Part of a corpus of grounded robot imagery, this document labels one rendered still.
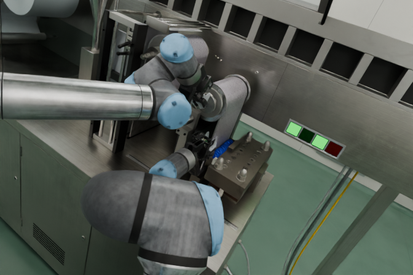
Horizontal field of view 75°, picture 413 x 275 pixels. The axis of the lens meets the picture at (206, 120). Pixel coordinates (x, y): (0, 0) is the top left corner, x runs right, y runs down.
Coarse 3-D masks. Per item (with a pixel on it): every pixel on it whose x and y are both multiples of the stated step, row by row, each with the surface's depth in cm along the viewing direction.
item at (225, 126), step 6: (240, 108) 118; (228, 114) 106; (234, 114) 114; (222, 120) 103; (228, 120) 110; (234, 120) 119; (216, 126) 101; (222, 126) 107; (228, 126) 115; (216, 132) 103; (222, 132) 111; (228, 132) 119; (222, 138) 116; (228, 138) 125; (216, 144) 112
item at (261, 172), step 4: (264, 164) 118; (268, 164) 119; (264, 168) 115; (260, 172) 111; (264, 172) 119; (256, 176) 112; (260, 176) 111; (256, 180) 113; (260, 180) 113; (252, 184) 114; (256, 184) 113; (252, 188) 115; (252, 192) 115
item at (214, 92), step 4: (208, 88) 96; (212, 88) 96; (208, 92) 97; (212, 92) 96; (216, 92) 95; (216, 96) 96; (220, 96) 95; (216, 100) 96; (220, 100) 95; (220, 104) 96; (196, 108) 101; (216, 108) 97; (220, 108) 96; (212, 112) 98; (216, 112) 97; (204, 116) 100; (208, 116) 99; (212, 116) 99
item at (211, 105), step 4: (212, 96) 95; (208, 100) 96; (212, 100) 95; (208, 104) 97; (212, 104) 96; (216, 104) 97; (208, 108) 97; (212, 108) 96; (204, 112) 98; (208, 112) 97
